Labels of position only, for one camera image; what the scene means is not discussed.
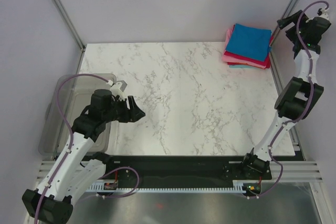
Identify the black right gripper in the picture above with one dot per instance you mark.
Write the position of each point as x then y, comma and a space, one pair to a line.
283, 23

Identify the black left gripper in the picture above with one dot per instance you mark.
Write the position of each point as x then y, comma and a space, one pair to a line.
133, 114

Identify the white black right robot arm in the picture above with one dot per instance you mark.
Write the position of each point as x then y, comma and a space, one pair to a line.
298, 97

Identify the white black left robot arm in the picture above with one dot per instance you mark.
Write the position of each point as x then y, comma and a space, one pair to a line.
54, 199

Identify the folded crimson t shirt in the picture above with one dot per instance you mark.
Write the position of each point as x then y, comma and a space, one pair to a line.
231, 57

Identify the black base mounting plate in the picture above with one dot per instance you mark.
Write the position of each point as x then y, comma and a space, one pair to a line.
133, 171

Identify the folded light blue t shirt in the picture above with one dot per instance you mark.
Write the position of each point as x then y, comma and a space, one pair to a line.
245, 67

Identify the clear plastic bin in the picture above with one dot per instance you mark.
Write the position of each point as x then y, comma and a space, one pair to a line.
70, 98

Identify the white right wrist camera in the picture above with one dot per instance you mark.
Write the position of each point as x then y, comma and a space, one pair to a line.
323, 13

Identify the white slotted cable duct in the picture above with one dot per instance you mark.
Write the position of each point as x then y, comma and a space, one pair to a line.
237, 187

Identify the aluminium left frame post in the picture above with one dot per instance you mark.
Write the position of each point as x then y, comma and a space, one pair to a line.
67, 20

